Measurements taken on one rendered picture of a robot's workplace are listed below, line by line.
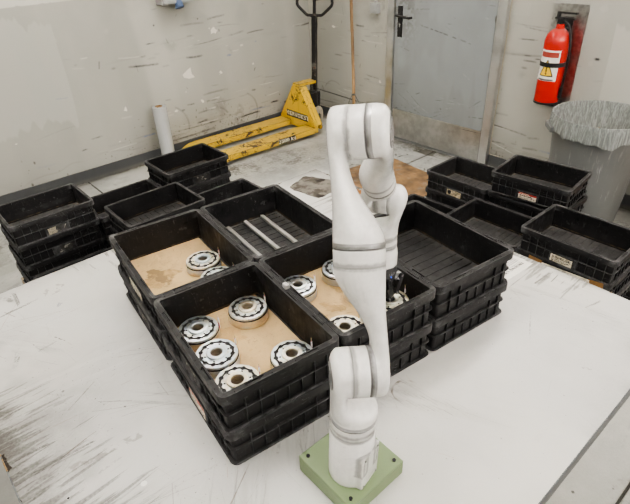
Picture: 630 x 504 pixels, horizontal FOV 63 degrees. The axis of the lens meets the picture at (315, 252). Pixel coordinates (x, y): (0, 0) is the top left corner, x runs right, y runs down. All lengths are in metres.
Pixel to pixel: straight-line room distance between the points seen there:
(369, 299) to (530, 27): 3.37
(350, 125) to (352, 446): 0.59
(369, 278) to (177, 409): 0.71
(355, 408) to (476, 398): 0.47
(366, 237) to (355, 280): 0.07
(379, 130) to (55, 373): 1.14
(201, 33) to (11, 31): 1.46
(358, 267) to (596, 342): 0.94
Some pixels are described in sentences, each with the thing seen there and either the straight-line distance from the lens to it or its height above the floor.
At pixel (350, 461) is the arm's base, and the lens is 1.08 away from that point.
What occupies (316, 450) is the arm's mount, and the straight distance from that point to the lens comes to 1.20.
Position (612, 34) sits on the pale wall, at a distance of 3.87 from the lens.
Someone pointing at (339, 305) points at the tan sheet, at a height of 0.83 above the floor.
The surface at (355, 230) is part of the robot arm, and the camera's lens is 0.85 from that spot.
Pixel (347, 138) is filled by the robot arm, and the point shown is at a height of 1.42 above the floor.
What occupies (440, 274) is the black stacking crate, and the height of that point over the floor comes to 0.83.
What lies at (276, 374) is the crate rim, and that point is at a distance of 1.11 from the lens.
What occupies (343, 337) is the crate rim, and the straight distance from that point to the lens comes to 1.18.
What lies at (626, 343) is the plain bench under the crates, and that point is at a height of 0.70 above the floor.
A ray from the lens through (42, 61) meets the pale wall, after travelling 4.38.
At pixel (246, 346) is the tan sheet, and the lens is 1.32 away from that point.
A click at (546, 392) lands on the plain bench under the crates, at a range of 1.46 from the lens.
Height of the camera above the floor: 1.71
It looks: 33 degrees down
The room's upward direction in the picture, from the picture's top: 3 degrees counter-clockwise
